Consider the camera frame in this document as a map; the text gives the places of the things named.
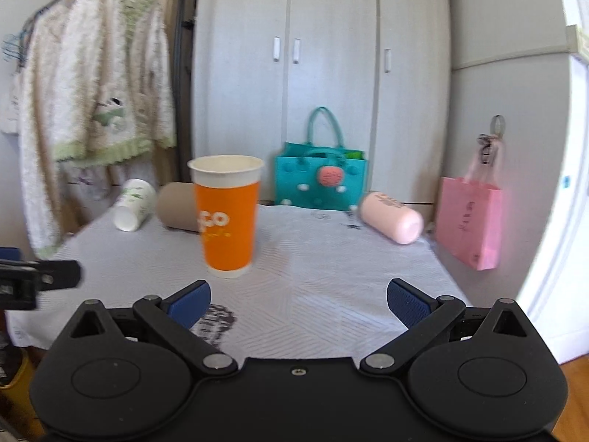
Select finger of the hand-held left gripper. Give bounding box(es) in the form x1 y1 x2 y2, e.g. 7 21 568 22
0 259 84 292

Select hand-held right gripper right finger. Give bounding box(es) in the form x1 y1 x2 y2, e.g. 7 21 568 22
359 278 531 373

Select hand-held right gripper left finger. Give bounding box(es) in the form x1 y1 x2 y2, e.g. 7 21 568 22
68 280 239 373

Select orange paper cup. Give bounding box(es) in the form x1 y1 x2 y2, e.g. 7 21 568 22
187 155 266 280

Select brown paper cup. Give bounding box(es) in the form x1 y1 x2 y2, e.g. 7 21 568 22
156 182 202 234

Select white cup with green print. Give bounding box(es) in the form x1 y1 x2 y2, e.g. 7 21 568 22
112 178 158 233

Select pink cylindrical bottle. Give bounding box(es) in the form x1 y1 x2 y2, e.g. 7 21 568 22
358 190 424 246

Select yellow bin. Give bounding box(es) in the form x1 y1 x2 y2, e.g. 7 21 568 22
0 349 44 427

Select pink paper gift bag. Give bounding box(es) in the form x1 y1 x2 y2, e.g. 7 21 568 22
434 135 504 272

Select teal felt handbag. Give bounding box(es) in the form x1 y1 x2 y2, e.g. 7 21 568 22
275 106 370 213

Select white and green knit cardigan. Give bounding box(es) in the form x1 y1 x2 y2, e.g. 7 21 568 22
17 0 178 259

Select white refrigerator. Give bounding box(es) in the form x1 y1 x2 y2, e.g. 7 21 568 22
514 0 589 365

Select grey wardrobe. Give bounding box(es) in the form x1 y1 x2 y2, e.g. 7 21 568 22
190 0 452 209

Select blue wire hangers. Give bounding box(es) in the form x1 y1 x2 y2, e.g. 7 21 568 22
1 31 29 64

